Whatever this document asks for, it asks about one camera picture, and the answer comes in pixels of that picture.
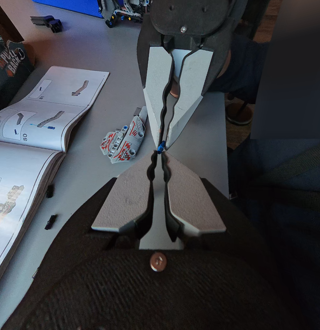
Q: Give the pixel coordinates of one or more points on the grey lego panel red stickers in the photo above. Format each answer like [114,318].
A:
[124,144]

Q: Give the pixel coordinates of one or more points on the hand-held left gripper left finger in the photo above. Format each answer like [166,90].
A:
[124,198]

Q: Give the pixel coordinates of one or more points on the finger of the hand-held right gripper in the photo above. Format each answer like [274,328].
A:
[191,82]
[156,82]

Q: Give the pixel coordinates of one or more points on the open lego instruction booklet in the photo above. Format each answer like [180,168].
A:
[46,123]

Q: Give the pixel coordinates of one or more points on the black lego pin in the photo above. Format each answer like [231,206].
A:
[50,221]
[49,192]

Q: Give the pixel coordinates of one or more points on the blue lego pin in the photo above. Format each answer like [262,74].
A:
[161,147]

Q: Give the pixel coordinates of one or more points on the blue plastic bin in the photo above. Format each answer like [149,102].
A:
[72,6]

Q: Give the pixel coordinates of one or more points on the black blue lego piece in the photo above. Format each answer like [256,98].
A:
[50,23]

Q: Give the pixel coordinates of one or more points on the person's right hand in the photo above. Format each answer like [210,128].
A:
[175,89]

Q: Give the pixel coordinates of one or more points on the round brown object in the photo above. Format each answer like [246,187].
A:
[238,114]

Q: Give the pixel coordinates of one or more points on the grey lego truck model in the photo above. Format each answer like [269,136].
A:
[124,13]

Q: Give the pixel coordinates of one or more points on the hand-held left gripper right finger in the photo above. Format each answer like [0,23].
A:
[193,201]

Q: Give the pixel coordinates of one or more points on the dark lego set box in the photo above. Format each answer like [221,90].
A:
[10,72]

